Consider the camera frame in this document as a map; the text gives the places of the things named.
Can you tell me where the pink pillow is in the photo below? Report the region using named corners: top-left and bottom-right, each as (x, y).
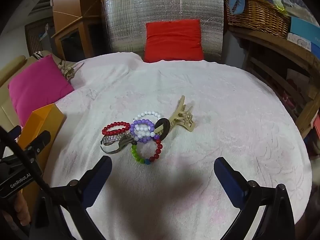
top-left (7, 54), bottom-right (75, 127)

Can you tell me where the beige cloth bag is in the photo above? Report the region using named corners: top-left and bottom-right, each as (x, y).
top-left (34, 51), bottom-right (77, 81)

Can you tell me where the blue and white box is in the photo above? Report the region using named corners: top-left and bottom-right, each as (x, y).
top-left (287, 17), bottom-right (320, 53)

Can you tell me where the white textured blanket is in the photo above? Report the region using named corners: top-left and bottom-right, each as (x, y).
top-left (42, 52), bottom-right (313, 240)

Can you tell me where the purple bead bracelet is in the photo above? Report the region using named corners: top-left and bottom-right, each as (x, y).
top-left (129, 119), bottom-right (160, 144)

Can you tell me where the beige sofa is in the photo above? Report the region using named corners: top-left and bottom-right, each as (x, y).
top-left (0, 55), bottom-right (34, 135)

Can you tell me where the silver foil mat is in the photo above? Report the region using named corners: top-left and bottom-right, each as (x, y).
top-left (101, 0), bottom-right (225, 61)

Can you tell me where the red pillow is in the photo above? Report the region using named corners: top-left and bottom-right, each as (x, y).
top-left (144, 19), bottom-right (203, 63)

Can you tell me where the black ring hair clip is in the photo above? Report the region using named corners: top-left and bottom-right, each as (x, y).
top-left (154, 117), bottom-right (171, 141)

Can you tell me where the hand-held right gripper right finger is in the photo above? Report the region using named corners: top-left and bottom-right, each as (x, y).
top-left (214, 157), bottom-right (300, 240)

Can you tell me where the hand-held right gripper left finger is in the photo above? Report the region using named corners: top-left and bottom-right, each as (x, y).
top-left (37, 156), bottom-right (113, 240)

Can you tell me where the wicker basket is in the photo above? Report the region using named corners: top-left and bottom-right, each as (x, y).
top-left (223, 0), bottom-right (292, 39)

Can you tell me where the wooden cabinet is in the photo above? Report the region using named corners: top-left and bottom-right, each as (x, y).
top-left (51, 0), bottom-right (108, 63)

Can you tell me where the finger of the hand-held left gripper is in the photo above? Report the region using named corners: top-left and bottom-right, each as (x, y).
top-left (5, 125), bottom-right (23, 138)
top-left (24, 130), bottom-right (52, 153)

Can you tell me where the multicoloured bead bracelet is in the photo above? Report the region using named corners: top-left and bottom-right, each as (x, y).
top-left (131, 137), bottom-right (163, 165)

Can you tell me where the wooden shelf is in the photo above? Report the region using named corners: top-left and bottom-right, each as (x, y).
top-left (229, 26), bottom-right (320, 138)

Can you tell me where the orange box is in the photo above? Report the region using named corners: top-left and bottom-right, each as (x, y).
top-left (19, 103), bottom-right (67, 195)

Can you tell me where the black cable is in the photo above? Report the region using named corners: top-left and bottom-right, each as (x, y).
top-left (0, 125), bottom-right (66, 207)

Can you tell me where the person's left hand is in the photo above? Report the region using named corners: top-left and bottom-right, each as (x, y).
top-left (0, 192), bottom-right (34, 238)

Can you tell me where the silver metal watch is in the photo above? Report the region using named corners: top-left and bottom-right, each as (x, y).
top-left (101, 132), bottom-right (137, 155)

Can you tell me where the white bead bracelet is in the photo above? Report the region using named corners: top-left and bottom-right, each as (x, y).
top-left (132, 110), bottom-right (163, 142)

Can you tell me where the red bead bracelet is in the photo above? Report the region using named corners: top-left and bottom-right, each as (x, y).
top-left (101, 121), bottom-right (131, 136)

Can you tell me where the beige hair claw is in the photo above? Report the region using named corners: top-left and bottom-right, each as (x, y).
top-left (169, 95), bottom-right (197, 133)

